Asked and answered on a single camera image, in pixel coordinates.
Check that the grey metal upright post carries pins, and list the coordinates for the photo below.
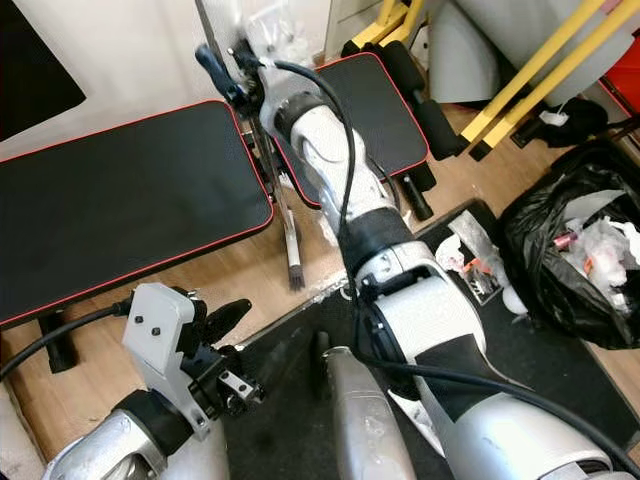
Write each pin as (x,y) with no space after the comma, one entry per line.
(210,30)

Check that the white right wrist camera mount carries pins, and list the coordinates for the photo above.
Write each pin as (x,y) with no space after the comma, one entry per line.
(285,30)

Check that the red and white wrapper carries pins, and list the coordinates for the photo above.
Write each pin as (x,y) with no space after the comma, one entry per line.
(470,260)

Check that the black trash bag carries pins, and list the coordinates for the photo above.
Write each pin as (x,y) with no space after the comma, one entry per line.
(535,240)

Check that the large black bench pad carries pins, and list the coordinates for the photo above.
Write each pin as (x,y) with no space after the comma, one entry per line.
(130,210)

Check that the black flat panel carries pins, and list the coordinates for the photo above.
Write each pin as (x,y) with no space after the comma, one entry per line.
(35,55)

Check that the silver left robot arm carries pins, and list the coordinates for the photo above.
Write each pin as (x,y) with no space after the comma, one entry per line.
(100,455)

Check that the small black bench pad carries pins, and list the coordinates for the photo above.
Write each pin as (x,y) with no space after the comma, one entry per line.
(390,130)

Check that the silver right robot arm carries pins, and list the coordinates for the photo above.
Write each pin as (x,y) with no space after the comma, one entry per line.
(440,320)

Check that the silver right robot leg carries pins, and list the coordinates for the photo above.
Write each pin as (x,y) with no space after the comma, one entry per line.
(365,430)

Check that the black floor mat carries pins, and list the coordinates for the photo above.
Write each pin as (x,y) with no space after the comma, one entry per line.
(290,440)

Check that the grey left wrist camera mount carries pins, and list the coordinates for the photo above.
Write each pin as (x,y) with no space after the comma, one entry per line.
(155,330)

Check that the crumpled white plastic waste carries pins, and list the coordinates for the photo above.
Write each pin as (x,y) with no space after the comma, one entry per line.
(605,250)

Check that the yellow metal frame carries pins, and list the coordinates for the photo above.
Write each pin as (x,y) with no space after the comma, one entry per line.
(390,20)

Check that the black foam roller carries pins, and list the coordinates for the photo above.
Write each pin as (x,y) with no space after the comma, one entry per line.
(425,105)

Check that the black bench leg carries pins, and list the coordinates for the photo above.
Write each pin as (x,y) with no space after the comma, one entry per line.
(60,345)

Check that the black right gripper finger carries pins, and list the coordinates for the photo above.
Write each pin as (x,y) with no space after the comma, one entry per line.
(222,75)

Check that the short black cylinder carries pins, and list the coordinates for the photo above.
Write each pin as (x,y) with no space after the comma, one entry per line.
(417,195)

